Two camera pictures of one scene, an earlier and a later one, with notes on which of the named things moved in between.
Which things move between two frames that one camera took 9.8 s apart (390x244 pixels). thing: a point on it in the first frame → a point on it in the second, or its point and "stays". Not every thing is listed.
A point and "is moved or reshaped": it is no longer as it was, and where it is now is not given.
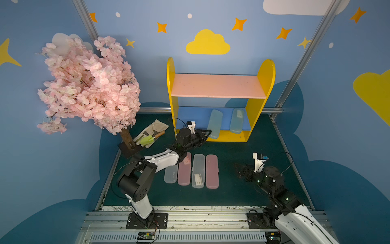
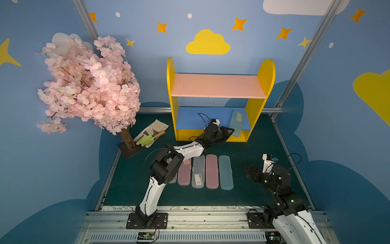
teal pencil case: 215,123 is moved or reshaped
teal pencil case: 236,122 stays
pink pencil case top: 184,174 stays
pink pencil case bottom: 212,172 stays
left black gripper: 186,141 → 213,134
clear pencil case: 198,171 stays
